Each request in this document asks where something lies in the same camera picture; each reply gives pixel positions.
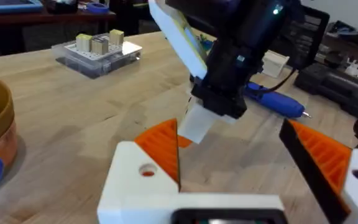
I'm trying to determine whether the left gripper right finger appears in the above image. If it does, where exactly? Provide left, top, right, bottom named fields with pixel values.
left=278, top=119, right=358, bottom=224

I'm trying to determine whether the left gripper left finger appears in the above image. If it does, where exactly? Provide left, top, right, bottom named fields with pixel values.
left=96, top=118, right=181, bottom=224

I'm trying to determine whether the blue electric screwdriver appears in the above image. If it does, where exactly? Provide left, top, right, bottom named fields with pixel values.
left=243, top=82, right=312, bottom=119

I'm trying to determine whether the small green and blue toy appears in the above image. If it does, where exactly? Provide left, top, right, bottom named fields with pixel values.
left=196, top=33, right=214, bottom=52

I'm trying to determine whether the open black tool case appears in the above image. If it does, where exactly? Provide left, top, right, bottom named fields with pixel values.
left=277, top=5, right=358, bottom=118

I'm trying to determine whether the small white box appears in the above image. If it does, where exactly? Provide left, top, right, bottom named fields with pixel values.
left=261, top=49, right=290, bottom=79

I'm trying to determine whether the clear box with wooden blocks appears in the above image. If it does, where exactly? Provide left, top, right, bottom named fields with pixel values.
left=51, top=29, right=143, bottom=80

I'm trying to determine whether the blue tape roll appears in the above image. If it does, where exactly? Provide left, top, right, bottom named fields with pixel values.
left=85, top=2, right=110, bottom=15

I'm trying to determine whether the blue flat tray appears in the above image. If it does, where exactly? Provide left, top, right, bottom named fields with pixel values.
left=0, top=0, right=44, bottom=15

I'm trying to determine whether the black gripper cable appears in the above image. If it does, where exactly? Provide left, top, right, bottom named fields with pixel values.
left=253, top=68, right=297, bottom=95

